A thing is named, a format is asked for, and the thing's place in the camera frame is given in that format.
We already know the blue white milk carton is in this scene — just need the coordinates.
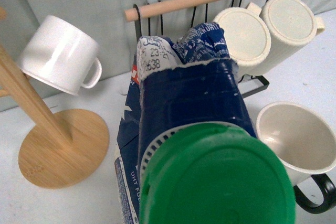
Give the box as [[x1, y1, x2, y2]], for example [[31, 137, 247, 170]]
[[113, 21, 297, 224]]

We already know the cream ribbed mug left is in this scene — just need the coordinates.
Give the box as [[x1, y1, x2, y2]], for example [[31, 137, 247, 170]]
[[213, 3, 271, 78]]

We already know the cream ribbed mug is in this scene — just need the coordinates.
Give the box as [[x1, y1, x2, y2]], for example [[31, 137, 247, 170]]
[[213, 3, 271, 78], [248, 0, 326, 76]]

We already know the wooden mug tree stand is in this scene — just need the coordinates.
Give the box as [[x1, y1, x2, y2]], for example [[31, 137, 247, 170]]
[[0, 6, 110, 189]]

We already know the white mug on tree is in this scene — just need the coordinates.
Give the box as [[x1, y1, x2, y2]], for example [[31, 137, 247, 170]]
[[16, 15, 102, 95]]

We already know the cream ribbed mug right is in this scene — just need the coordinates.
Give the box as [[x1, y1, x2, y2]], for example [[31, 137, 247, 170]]
[[248, 0, 326, 76]]

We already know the cream mug black handle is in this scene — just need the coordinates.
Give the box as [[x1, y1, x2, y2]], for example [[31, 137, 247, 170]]
[[256, 102, 335, 214]]

